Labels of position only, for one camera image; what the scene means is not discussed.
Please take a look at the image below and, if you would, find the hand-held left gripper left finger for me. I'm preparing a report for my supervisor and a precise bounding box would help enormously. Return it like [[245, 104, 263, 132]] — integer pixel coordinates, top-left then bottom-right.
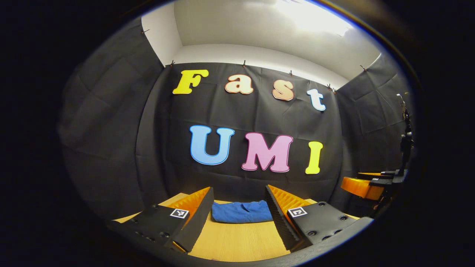
[[108, 187, 215, 253]]

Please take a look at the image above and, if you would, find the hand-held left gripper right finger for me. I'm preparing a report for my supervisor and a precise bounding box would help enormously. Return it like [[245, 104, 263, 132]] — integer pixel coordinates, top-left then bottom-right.
[[265, 184, 358, 253]]

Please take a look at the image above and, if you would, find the blue jacket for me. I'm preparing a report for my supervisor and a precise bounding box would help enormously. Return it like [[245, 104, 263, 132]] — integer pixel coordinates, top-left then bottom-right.
[[212, 200, 274, 224]]

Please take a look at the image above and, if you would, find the ceiling light panel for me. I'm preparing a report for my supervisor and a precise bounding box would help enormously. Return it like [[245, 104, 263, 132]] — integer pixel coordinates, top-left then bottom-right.
[[276, 0, 355, 37]]

